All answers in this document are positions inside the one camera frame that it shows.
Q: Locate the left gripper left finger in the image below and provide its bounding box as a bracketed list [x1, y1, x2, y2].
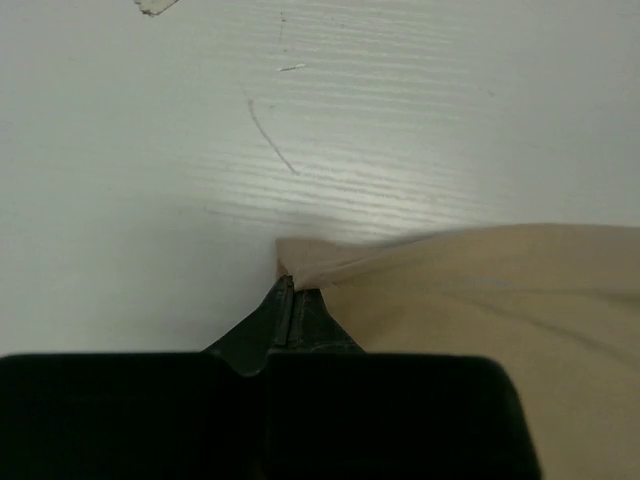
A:
[203, 276, 294, 376]

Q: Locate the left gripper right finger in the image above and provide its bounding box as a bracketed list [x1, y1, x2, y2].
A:
[273, 289, 364, 353]

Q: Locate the beige t shirt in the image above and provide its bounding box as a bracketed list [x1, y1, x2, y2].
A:
[276, 224, 639, 479]

